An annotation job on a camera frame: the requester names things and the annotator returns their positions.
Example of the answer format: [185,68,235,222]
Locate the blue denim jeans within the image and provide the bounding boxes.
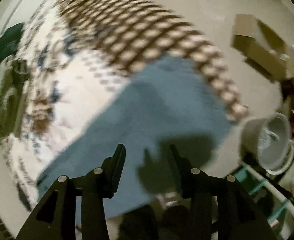
[37,55,232,217]

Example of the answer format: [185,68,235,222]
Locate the teal and white rack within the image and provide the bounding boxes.
[234,162,294,228]

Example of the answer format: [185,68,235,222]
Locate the white plastic bucket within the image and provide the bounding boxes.
[241,113,294,176]

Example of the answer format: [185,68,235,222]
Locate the olive green pillow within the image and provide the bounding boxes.
[0,55,30,138]

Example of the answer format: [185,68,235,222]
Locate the open cardboard box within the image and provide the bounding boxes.
[231,14,294,81]

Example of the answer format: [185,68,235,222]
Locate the floral and checkered bed blanket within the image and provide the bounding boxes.
[3,0,249,209]

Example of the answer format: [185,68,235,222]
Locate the dark green cloth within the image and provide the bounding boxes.
[0,23,24,64]

